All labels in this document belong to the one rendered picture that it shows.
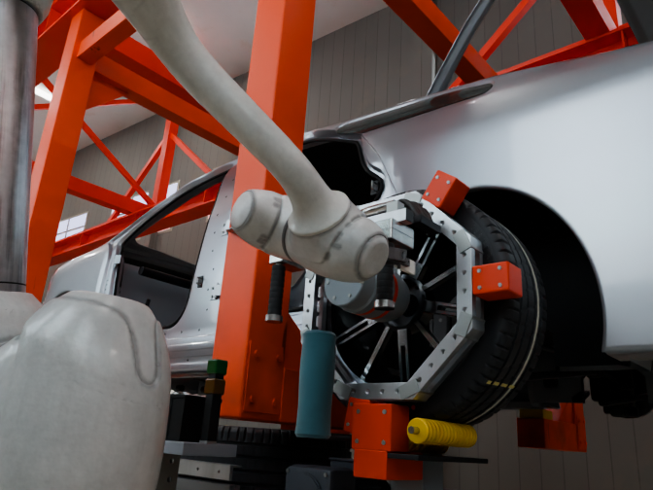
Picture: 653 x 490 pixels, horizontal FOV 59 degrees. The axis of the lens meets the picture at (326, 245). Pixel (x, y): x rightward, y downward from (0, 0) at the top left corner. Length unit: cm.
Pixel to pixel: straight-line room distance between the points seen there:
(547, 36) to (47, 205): 568
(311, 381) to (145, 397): 88
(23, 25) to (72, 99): 302
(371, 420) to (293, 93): 117
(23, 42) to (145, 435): 52
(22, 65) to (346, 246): 49
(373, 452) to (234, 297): 65
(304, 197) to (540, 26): 676
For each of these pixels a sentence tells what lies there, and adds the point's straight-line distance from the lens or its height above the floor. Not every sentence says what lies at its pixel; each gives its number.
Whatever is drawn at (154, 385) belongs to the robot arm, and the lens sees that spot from 61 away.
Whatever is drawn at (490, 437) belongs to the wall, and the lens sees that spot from 609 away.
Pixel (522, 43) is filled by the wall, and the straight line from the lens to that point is 746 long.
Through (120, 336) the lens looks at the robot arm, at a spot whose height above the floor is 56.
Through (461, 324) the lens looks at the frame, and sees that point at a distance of 136.
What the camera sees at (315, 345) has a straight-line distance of 146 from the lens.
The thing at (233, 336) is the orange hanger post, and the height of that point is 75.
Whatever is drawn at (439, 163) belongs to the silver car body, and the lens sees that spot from 211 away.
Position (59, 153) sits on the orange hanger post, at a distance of 373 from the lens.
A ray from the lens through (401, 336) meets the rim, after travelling 158.
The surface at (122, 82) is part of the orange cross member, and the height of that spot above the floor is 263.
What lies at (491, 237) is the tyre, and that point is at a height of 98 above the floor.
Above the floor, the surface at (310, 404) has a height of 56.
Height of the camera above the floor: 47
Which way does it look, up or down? 19 degrees up
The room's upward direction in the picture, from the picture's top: 4 degrees clockwise
